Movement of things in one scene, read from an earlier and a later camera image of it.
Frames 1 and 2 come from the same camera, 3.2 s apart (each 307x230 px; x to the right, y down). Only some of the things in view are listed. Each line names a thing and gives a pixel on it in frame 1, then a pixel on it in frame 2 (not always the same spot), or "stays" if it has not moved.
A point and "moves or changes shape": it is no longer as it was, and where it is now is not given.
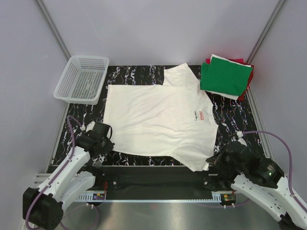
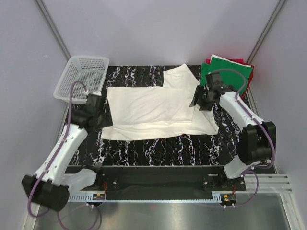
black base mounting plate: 154,182 stays
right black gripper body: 227,163 → 203,98
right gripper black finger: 215,159 → 193,102
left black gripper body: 100,152 → 100,115
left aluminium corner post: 53,28 stays
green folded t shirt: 223,76 stays
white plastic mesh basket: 83,81 stays
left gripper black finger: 107,146 → 107,119
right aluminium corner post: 278,5 stays
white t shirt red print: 173,119 moves or changes shape
